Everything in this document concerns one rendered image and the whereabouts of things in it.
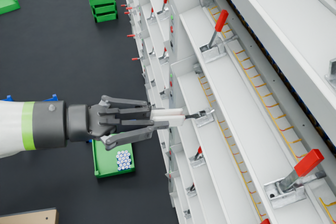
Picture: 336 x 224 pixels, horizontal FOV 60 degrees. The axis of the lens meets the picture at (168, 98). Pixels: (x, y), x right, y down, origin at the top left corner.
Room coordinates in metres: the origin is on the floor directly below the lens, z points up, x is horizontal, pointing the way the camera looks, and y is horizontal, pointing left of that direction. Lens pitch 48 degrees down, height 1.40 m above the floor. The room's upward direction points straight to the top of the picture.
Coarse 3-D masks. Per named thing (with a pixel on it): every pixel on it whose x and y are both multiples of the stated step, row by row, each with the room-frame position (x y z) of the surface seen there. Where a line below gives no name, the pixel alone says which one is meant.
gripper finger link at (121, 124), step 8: (104, 120) 0.35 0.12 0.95; (112, 120) 0.36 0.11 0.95; (120, 120) 0.36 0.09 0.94; (128, 120) 0.36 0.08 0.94; (136, 120) 0.37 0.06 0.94; (144, 120) 0.37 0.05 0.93; (152, 120) 0.37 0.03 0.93; (120, 128) 0.35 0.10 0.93; (128, 128) 0.35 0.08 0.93; (136, 128) 0.36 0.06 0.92
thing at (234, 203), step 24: (192, 72) 0.56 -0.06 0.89; (192, 96) 0.48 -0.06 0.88; (192, 120) 0.41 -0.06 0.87; (216, 144) 0.34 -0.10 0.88; (216, 168) 0.29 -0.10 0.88; (240, 168) 0.28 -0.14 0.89; (216, 192) 0.24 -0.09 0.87; (240, 192) 0.23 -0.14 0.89; (240, 216) 0.19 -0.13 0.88; (264, 216) 0.19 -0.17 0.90
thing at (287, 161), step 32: (192, 0) 0.57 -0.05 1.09; (224, 0) 0.52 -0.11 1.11; (192, 32) 0.49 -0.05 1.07; (224, 32) 0.45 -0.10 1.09; (224, 64) 0.38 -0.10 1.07; (256, 64) 0.34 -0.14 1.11; (224, 96) 0.31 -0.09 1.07; (256, 96) 0.29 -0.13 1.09; (288, 96) 0.27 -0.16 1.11; (256, 128) 0.24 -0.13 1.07; (288, 128) 0.23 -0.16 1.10; (320, 128) 0.22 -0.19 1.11; (256, 160) 0.20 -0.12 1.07; (288, 160) 0.19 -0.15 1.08; (320, 160) 0.15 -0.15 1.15; (288, 192) 0.14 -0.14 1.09; (320, 192) 0.15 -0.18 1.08
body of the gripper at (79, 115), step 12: (72, 108) 0.36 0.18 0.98; (84, 108) 0.36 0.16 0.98; (96, 108) 0.39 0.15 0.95; (72, 120) 0.33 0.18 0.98; (84, 120) 0.34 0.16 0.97; (96, 120) 0.36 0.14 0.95; (72, 132) 0.32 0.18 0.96; (84, 132) 0.32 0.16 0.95; (96, 132) 0.33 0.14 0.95; (108, 132) 0.34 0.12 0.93
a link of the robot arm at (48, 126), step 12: (36, 108) 0.34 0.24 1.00; (48, 108) 0.35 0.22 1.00; (60, 108) 0.35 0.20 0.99; (36, 120) 0.32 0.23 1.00; (48, 120) 0.32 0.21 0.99; (60, 120) 0.33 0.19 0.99; (36, 132) 0.30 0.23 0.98; (48, 132) 0.31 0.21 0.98; (60, 132) 0.31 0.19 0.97; (36, 144) 0.29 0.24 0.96; (48, 144) 0.30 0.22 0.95; (60, 144) 0.30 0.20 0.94
